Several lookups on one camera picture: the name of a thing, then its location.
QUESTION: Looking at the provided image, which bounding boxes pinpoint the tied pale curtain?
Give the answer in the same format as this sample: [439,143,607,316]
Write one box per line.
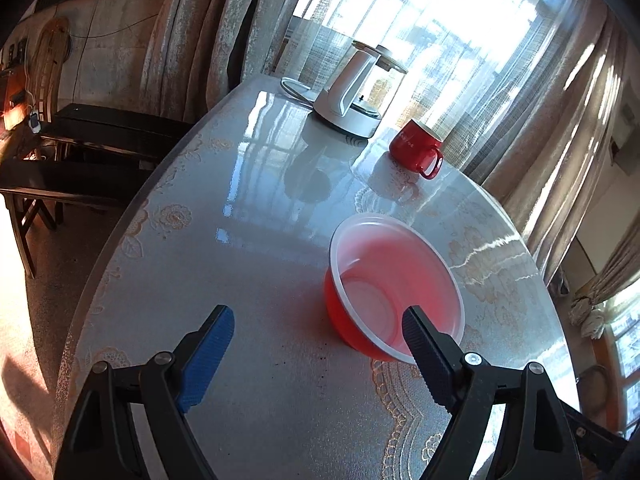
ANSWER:
[569,220,640,342]

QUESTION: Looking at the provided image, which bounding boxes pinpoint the red plastic bowl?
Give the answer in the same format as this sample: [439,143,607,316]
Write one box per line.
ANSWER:
[324,213,466,365]

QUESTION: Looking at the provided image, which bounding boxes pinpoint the large barred window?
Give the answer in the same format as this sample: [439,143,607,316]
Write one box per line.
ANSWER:
[290,0,601,126]

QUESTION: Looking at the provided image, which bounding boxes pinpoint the red enamel mug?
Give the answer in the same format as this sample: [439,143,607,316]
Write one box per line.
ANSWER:
[389,120,444,180]

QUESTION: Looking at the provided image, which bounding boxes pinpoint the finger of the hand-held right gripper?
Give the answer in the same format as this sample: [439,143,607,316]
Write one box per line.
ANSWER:
[562,399,632,477]

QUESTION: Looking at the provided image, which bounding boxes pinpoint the wooden cabinet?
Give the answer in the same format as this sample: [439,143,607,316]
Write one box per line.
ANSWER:
[0,67,32,133]

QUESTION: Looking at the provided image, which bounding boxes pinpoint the floral printed tablecloth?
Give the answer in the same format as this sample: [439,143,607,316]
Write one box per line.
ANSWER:
[52,74,583,480]

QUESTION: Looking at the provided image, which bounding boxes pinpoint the glass kettle with white handle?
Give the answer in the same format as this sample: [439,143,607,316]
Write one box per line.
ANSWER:
[281,40,408,139]

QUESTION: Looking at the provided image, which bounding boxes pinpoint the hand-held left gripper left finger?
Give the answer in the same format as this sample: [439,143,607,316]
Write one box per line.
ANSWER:
[52,304,236,480]

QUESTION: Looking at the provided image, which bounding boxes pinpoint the brown curtain beside cabinet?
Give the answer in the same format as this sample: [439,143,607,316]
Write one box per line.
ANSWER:
[140,0,321,128]

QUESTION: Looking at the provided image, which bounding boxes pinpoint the dark wooden bench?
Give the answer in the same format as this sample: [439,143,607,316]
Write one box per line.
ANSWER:
[0,159,155,279]
[40,103,195,162]

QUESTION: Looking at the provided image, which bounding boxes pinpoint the small corner window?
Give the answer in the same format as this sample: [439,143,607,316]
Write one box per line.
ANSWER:
[606,295,640,436]

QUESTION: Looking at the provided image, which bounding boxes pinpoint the light wooden chair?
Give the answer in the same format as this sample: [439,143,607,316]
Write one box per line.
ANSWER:
[29,16,72,123]

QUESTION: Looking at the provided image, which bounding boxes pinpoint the sheer white curtain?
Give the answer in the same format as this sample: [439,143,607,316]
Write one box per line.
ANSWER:
[272,0,608,181]

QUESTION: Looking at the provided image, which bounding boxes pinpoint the dark round-back chair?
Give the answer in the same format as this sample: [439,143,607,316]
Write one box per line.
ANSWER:
[580,365,612,415]

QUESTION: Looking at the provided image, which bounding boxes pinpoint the brown curtain between windows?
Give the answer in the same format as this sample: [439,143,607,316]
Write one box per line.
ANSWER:
[475,10,632,283]

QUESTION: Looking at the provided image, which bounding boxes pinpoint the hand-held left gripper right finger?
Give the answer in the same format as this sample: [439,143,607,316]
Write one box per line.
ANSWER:
[401,305,583,480]

